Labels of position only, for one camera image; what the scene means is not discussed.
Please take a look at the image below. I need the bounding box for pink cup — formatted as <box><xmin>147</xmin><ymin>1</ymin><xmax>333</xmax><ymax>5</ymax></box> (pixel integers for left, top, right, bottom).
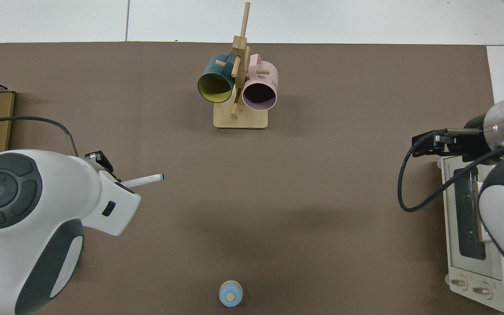
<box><xmin>241</xmin><ymin>54</ymin><xmax>278</xmax><ymax>111</ymax></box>

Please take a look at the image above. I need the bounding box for small blue round thing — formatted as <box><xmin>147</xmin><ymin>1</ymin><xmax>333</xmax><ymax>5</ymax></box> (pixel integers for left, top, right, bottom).
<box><xmin>219</xmin><ymin>280</ymin><xmax>244</xmax><ymax>307</ymax></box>

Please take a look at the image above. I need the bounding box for dark blue cup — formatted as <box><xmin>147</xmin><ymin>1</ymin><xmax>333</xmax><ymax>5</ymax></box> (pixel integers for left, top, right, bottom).
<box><xmin>197</xmin><ymin>53</ymin><xmax>237</xmax><ymax>104</ymax></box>

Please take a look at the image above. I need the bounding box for pale toaster oven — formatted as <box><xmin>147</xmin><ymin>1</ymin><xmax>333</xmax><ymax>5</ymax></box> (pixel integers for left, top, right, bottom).
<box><xmin>437</xmin><ymin>155</ymin><xmax>504</xmax><ymax>313</ymax></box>

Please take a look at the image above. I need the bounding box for white marker with blue cap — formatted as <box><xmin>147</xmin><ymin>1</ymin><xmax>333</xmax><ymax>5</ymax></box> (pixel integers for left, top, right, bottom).
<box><xmin>121</xmin><ymin>174</ymin><xmax>165</xmax><ymax>189</ymax></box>

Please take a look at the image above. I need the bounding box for brown table cloth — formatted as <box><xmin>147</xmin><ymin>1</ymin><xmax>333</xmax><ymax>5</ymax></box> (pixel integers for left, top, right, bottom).
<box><xmin>0</xmin><ymin>42</ymin><xmax>504</xmax><ymax>315</ymax></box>

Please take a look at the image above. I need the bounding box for wooden cup stand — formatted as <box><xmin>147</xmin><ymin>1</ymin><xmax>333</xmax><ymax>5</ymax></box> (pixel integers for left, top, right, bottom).
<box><xmin>213</xmin><ymin>2</ymin><xmax>269</xmax><ymax>130</ymax></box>

